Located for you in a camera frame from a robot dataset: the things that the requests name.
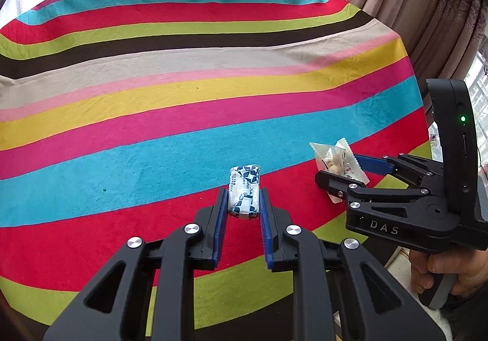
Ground multicoloured striped tablecloth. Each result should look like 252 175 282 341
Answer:
0 0 433 326

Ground white packet with blue triangles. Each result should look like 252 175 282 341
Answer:
228 164 263 220

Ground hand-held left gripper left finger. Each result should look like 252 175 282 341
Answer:
43 188 229 341

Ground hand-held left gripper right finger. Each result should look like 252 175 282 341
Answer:
258 188 447 341

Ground person's right hand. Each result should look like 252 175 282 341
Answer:
409 240 488 300

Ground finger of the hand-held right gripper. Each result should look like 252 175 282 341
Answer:
315 169 433 220
354 154 443 189

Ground beige curtain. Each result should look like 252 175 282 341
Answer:
318 0 488 124

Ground clear packet of nuts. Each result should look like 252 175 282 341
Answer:
310 138 370 205

